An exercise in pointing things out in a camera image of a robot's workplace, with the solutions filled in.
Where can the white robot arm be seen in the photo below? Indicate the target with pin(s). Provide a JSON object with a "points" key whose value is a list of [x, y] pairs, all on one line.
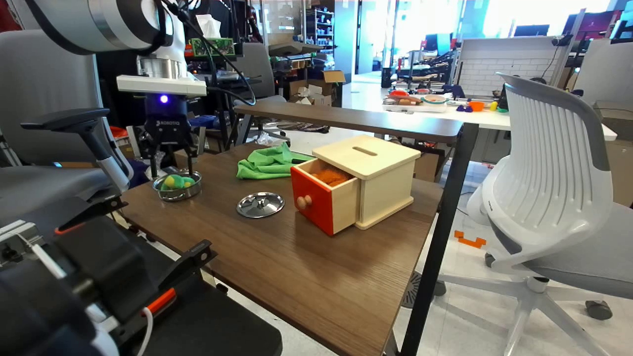
{"points": [[154, 31]]}

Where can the white back table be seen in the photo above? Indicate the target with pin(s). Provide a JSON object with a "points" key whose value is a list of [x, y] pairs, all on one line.
{"points": [[371, 98]]}

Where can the red wooden drawer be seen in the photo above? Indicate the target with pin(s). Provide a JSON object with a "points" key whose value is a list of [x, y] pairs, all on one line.
{"points": [[324, 195]]}

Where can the silver pot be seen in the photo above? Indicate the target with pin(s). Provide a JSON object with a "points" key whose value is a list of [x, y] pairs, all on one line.
{"points": [[176, 197]]}

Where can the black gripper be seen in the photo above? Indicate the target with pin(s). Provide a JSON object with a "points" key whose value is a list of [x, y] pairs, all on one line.
{"points": [[166, 129]]}

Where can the green plush toy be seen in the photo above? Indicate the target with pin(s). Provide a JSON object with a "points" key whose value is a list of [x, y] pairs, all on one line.
{"points": [[174, 183]]}

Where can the orange plastic clip on floor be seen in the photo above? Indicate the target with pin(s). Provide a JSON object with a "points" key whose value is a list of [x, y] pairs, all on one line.
{"points": [[474, 242]]}

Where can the wooden box with slot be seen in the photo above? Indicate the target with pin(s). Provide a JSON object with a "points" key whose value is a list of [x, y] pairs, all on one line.
{"points": [[383, 171]]}

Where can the grey office chair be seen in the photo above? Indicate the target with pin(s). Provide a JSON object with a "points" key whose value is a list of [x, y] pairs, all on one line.
{"points": [[53, 120]]}

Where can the silver pot lid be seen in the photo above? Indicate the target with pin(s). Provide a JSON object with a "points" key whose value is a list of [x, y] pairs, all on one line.
{"points": [[259, 205]]}

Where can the white mesh office chair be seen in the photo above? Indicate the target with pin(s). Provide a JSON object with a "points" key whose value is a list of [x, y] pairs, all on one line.
{"points": [[549, 207]]}

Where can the green cloth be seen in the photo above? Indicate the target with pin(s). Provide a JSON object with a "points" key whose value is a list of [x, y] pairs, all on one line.
{"points": [[269, 163]]}

